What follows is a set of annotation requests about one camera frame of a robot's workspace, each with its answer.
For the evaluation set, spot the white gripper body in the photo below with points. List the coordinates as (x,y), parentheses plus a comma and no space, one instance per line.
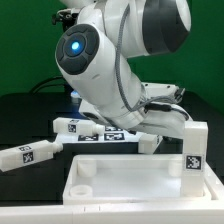
(166,120)

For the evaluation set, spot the white desk top tray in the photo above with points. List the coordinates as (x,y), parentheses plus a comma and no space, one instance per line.
(100,179)

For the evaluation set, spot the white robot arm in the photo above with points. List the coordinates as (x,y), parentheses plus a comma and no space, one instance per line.
(92,56)

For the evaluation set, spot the white marker base sheet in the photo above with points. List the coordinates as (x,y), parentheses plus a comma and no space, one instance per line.
(110,135)

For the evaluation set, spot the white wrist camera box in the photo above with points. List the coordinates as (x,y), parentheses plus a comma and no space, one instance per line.
(171,92)

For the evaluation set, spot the black camera on stand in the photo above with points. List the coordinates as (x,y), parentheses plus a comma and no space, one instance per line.
(65,16)

